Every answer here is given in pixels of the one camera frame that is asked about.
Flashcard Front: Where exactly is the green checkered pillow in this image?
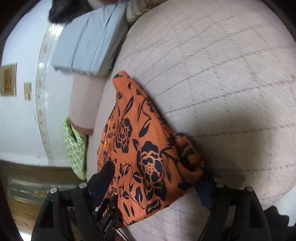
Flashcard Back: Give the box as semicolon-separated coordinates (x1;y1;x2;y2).
62;116;88;180

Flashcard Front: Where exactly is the dark wooden glass door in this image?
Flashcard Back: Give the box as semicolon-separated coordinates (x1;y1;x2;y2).
1;161;80;235

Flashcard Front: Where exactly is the orange black floral blouse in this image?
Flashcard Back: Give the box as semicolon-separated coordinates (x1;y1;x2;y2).
97;71;204;226

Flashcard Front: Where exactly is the pink quilted mattress cover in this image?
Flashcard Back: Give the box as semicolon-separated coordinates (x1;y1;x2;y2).
112;1;295;209

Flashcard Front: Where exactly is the pink quilted bolster cushion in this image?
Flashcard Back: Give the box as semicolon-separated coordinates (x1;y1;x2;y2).
69;74;108;136

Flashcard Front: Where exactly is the beige wall switch plate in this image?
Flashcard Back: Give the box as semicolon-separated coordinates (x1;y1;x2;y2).
23;83;32;100

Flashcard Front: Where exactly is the brown striped folded quilt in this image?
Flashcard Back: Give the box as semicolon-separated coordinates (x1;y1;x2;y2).
126;0;166;26

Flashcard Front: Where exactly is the black fur trimmed garment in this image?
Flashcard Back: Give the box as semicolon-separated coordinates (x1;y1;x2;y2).
48;0;93;24

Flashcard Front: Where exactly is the framed wall picture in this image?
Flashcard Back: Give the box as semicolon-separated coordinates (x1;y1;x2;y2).
1;63;17;96

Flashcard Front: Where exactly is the light blue grey pillow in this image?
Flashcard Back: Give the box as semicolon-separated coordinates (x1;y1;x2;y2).
51;2;128;76

